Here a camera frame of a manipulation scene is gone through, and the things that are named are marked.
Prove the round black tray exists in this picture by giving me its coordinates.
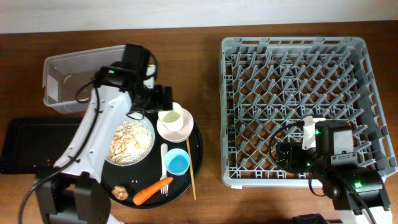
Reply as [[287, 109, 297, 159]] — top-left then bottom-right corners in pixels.
[[101, 98, 205, 210]]

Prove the wooden chopstick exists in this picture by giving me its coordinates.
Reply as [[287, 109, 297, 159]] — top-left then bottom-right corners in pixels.
[[186, 138, 197, 201]]

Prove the white plastic fork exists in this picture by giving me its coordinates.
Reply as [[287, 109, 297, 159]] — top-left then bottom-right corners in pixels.
[[160, 143, 169, 195]]

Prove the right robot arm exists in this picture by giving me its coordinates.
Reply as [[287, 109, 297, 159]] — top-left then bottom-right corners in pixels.
[[271, 119, 392, 223]]

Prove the grey plate with food scraps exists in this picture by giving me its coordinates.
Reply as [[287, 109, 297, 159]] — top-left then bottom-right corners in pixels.
[[106, 113, 155, 166]]

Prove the brown walnut shell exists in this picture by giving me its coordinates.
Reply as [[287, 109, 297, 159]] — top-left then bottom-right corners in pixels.
[[111, 185, 129, 201]]

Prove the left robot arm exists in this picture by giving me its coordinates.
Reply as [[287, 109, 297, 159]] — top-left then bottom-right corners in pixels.
[[20, 44, 173, 223]]

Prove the orange carrot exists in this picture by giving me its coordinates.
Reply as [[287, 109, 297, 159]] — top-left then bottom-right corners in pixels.
[[133, 177, 174, 205]]

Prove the blue cup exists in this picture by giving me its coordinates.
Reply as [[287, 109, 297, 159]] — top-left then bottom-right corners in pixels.
[[164, 148, 190, 176]]

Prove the grey dishwasher rack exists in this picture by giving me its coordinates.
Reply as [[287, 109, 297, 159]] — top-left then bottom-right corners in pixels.
[[219, 37, 397, 188]]

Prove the pink bowl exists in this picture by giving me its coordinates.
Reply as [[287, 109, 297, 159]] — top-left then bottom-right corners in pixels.
[[157, 108, 194, 143]]

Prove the clear plastic bin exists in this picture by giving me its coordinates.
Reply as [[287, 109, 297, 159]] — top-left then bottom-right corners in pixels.
[[42, 45, 125, 114]]

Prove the black rectangular tray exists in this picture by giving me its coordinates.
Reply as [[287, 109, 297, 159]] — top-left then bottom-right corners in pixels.
[[1, 118, 81, 174]]

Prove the cream white cup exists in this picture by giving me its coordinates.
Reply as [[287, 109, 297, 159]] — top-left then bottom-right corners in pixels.
[[158, 102, 183, 131]]

